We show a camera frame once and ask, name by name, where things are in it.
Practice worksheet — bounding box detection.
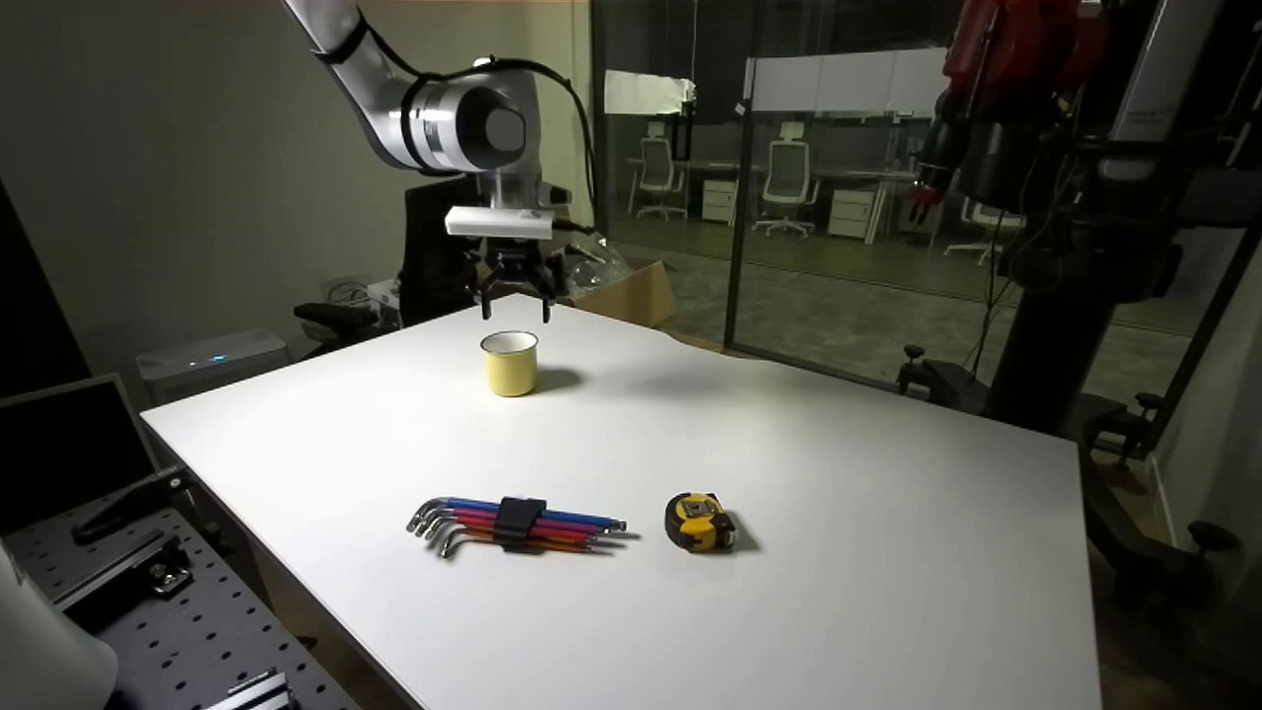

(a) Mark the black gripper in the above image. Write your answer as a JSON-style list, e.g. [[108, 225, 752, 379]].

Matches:
[[473, 241, 567, 322]]

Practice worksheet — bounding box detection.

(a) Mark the yellow mug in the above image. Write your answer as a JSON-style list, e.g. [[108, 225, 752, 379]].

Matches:
[[480, 333, 539, 398]]

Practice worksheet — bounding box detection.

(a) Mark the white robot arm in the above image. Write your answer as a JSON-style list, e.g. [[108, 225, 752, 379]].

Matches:
[[283, 0, 563, 321]]

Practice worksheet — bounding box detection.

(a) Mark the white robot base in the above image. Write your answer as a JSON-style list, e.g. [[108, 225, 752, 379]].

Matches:
[[0, 550, 118, 710]]

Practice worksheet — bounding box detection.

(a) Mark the black office chair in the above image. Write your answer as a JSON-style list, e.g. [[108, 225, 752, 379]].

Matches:
[[292, 176, 480, 352]]

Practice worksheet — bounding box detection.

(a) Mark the cardboard box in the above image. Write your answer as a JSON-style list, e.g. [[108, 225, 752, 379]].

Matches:
[[544, 214, 674, 329]]

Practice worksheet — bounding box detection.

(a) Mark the white office chair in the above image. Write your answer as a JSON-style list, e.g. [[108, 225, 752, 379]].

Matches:
[[632, 121, 685, 216], [752, 121, 816, 238]]

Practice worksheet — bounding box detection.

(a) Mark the hex key set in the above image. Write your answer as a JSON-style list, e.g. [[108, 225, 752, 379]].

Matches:
[[408, 497, 632, 560]]

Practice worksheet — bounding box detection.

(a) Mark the yellow black tape measure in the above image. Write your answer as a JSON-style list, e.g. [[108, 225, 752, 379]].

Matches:
[[661, 492, 734, 551]]

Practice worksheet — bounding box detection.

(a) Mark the black perforated side table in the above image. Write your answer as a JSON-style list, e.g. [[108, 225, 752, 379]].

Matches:
[[0, 373, 358, 710]]

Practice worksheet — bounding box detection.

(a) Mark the red black robot stand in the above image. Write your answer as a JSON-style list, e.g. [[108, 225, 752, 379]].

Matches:
[[894, 0, 1248, 606]]

